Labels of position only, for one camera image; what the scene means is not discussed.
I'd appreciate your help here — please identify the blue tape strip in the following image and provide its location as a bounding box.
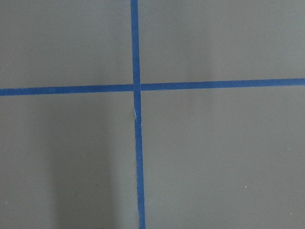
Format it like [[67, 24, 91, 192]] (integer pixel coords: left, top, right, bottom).
[[0, 78, 305, 97], [130, 0, 146, 229]]

